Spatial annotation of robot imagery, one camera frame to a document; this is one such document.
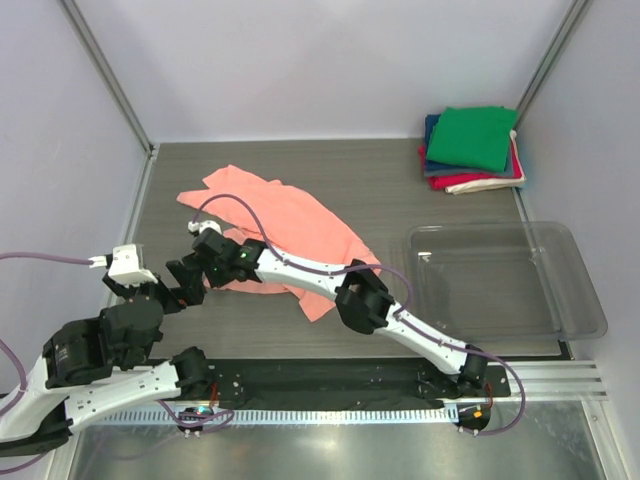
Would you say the salmon pink t-shirt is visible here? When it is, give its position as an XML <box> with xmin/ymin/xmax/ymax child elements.
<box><xmin>175</xmin><ymin>164</ymin><xmax>381</xmax><ymax>324</ymax></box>

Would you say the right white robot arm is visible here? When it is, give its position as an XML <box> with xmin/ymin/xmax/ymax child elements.
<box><xmin>188</xmin><ymin>221</ymin><xmax>487</xmax><ymax>398</ymax></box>

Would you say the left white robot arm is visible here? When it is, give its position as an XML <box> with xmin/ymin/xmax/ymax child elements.
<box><xmin>1</xmin><ymin>254</ymin><xmax>213</xmax><ymax>457</ymax></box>

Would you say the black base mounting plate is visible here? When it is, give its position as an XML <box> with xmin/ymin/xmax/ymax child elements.
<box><xmin>208</xmin><ymin>357</ymin><xmax>512</xmax><ymax>403</ymax></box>

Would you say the folded red t-shirt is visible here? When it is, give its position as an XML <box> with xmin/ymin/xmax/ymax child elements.
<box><xmin>418</xmin><ymin>145</ymin><xmax>498</xmax><ymax>190</ymax></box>

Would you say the folded blue t-shirt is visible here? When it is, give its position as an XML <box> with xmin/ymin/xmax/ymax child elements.
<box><xmin>424</xmin><ymin>114</ymin><xmax>441</xmax><ymax>150</ymax></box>

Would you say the clear plastic bin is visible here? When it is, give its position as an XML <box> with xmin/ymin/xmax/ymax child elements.
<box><xmin>406</xmin><ymin>221</ymin><xmax>608</xmax><ymax>344</ymax></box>

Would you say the folded cream t-shirt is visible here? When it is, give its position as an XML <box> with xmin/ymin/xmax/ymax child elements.
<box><xmin>445</xmin><ymin>130</ymin><xmax>526</xmax><ymax>195</ymax></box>

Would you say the folded green t-shirt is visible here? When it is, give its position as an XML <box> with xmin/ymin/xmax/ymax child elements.
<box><xmin>426</xmin><ymin>106</ymin><xmax>518</xmax><ymax>173</ymax></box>

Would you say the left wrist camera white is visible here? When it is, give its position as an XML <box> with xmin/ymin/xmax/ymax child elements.
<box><xmin>89</xmin><ymin>244</ymin><xmax>158</xmax><ymax>287</ymax></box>

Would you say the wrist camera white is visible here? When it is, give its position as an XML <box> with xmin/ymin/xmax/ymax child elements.
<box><xmin>187</xmin><ymin>220</ymin><xmax>222</xmax><ymax>237</ymax></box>
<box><xmin>89</xmin><ymin>244</ymin><xmax>158</xmax><ymax>287</ymax></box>

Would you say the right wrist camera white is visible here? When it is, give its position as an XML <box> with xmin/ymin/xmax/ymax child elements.
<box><xmin>187</xmin><ymin>220</ymin><xmax>222</xmax><ymax>237</ymax></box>

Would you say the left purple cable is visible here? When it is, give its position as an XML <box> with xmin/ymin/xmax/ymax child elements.
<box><xmin>0</xmin><ymin>252</ymin><xmax>236</xmax><ymax>471</ymax></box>

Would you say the white slotted cable duct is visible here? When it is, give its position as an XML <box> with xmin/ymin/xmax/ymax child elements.
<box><xmin>97</xmin><ymin>405</ymin><xmax>459</xmax><ymax>426</ymax></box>

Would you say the left aluminium frame post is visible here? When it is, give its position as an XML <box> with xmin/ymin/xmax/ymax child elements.
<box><xmin>58</xmin><ymin>0</ymin><xmax>154</xmax><ymax>157</ymax></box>

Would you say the aluminium frame post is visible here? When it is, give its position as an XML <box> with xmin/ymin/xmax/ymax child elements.
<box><xmin>58</xmin><ymin>0</ymin><xmax>154</xmax><ymax>157</ymax></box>
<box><xmin>516</xmin><ymin>0</ymin><xmax>594</xmax><ymax>129</ymax></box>

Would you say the aluminium front rail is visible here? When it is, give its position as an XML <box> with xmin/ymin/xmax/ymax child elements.
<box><xmin>510</xmin><ymin>360</ymin><xmax>608</xmax><ymax>402</ymax></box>

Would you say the right aluminium frame post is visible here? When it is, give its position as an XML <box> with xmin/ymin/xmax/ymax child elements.
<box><xmin>516</xmin><ymin>0</ymin><xmax>594</xmax><ymax>129</ymax></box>

